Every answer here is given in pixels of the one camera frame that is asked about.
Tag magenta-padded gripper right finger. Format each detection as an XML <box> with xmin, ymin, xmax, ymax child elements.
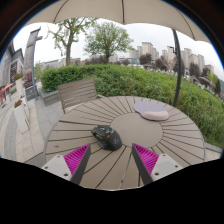
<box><xmin>131</xmin><ymin>143</ymin><xmax>184</xmax><ymax>186</ymax></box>

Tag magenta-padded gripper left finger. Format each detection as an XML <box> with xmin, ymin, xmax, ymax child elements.
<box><xmin>40</xmin><ymin>143</ymin><xmax>92</xmax><ymax>186</ymax></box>

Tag black computer mouse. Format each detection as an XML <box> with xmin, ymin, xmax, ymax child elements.
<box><xmin>90</xmin><ymin>124</ymin><xmax>123</xmax><ymax>152</ymax></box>

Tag purple mouse pad with wrist rest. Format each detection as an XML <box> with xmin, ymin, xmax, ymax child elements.
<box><xmin>132</xmin><ymin>100</ymin><xmax>170</xmax><ymax>122</ymax></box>

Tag slatted wooden chair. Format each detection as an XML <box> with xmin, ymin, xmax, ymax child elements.
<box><xmin>57</xmin><ymin>78</ymin><xmax>98</xmax><ymax>114</ymax></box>

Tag white planter box with flowers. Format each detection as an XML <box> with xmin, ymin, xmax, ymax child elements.
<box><xmin>13</xmin><ymin>99</ymin><xmax>31</xmax><ymax>134</ymax></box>

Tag green hedge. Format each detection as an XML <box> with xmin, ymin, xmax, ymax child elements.
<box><xmin>39</xmin><ymin>63</ymin><xmax>224</xmax><ymax>149</ymax></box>

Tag dark curved umbrella pole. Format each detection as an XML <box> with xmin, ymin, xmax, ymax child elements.
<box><xmin>171</xmin><ymin>29</ymin><xmax>184</xmax><ymax>108</ymax></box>

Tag thin sparse tree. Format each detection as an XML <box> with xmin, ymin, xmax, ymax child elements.
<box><xmin>46</xmin><ymin>17</ymin><xmax>98</xmax><ymax>67</ymax></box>

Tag far apartment buildings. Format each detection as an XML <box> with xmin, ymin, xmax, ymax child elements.
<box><xmin>128</xmin><ymin>41</ymin><xmax>216</xmax><ymax>73</ymax></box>

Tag tall grey sign pillar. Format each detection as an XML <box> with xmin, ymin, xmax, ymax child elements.
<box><xmin>22</xmin><ymin>27</ymin><xmax>44</xmax><ymax>101</ymax></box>

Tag round leafy tree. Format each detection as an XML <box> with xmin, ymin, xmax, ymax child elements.
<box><xmin>83</xmin><ymin>21</ymin><xmax>135</xmax><ymax>64</ymax></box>

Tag beige patio umbrella canopy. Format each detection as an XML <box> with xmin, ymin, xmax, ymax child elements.
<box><xmin>24</xmin><ymin>0</ymin><xmax>212</xmax><ymax>44</ymax></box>

